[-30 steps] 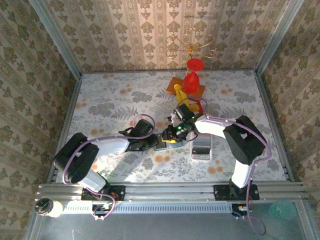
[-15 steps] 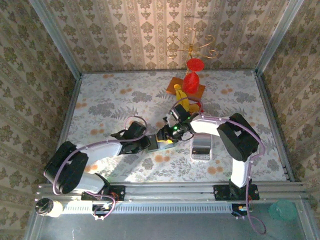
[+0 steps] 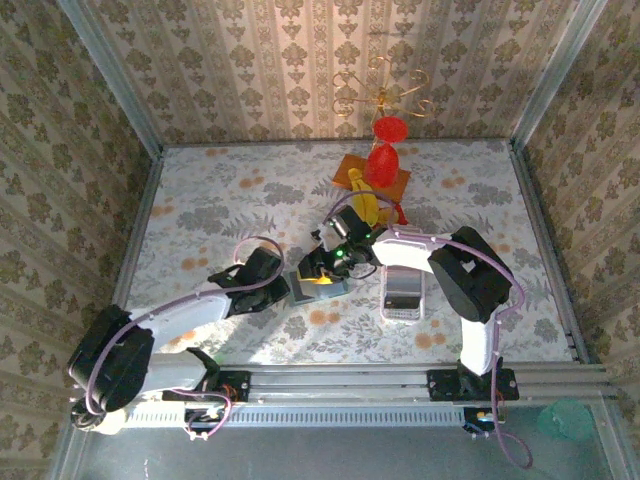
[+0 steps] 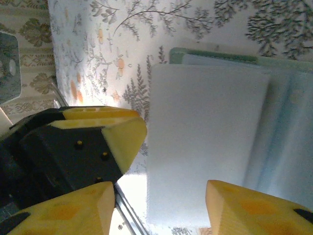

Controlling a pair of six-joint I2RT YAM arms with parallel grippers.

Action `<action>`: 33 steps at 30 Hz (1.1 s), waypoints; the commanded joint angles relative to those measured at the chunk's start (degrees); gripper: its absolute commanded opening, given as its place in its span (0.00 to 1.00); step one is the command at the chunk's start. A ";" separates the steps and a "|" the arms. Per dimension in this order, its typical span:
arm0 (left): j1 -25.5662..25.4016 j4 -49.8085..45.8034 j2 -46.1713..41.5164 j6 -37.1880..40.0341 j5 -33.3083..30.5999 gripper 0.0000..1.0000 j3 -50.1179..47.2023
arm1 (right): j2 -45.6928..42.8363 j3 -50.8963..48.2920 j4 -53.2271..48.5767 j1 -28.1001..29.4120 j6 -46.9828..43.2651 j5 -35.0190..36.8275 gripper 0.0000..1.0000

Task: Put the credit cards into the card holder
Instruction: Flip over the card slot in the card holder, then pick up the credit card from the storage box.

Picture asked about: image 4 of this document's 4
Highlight green card holder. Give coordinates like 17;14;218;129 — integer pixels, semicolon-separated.
146;47;313;232

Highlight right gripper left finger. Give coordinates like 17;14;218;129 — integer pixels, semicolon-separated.
0;181;115;235

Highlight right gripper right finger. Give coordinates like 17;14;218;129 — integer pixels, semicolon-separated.
206;179;313;235

